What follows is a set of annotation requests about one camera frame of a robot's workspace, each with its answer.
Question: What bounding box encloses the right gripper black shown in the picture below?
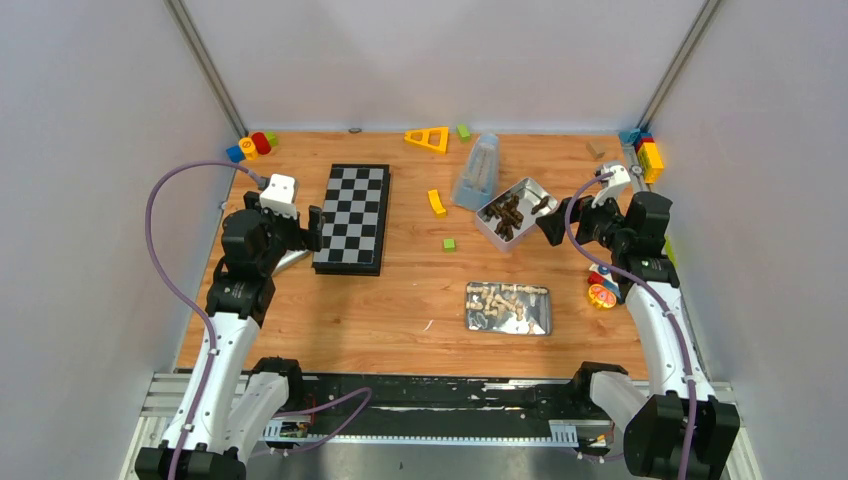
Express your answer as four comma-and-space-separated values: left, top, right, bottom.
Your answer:
535, 185, 630, 253

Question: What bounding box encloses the folding chess board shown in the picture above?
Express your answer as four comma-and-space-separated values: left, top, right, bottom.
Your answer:
312, 164, 391, 276

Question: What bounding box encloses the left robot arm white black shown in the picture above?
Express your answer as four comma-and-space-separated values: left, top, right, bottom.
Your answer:
134, 192, 324, 479

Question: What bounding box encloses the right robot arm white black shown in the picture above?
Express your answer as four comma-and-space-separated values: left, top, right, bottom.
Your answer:
535, 191, 740, 479

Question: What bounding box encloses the tin box with dark pieces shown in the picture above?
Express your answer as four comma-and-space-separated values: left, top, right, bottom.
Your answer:
474, 177, 559, 253

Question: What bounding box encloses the tin lid with light pieces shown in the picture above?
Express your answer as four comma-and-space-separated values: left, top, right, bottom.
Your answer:
464, 282, 553, 336

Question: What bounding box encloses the silver metal cylinder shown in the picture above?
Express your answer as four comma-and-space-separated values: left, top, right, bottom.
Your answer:
272, 250, 312, 276

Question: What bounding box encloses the brown wooden block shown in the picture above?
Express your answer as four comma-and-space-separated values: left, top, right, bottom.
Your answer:
586, 141, 606, 160

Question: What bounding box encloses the toy car red blue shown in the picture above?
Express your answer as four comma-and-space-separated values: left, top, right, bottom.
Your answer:
587, 264, 624, 310

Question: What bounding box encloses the bubble-wrapped blue metronome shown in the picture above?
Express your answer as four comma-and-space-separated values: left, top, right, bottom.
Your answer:
451, 133, 500, 211

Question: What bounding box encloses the coloured blocks left corner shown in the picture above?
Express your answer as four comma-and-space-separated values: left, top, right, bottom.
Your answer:
225, 131, 279, 163

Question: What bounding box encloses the yellow curved block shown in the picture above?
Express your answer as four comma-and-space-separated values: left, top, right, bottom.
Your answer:
427, 189, 447, 218

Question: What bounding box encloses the stacked coloured bricks right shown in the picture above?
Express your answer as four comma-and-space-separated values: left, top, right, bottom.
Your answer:
618, 129, 664, 184

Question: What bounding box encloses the green cube back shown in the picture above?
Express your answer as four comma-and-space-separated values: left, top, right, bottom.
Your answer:
456, 124, 471, 143

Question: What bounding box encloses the yellow triangle block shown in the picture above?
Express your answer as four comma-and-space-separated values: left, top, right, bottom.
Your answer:
404, 126, 449, 155

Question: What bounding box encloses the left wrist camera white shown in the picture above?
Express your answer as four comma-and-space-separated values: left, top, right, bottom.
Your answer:
259, 174, 298, 219

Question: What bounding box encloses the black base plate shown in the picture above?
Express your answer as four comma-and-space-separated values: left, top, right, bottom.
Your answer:
260, 373, 615, 446

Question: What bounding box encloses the aluminium frame rail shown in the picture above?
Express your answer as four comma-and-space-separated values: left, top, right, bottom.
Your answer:
118, 369, 764, 479

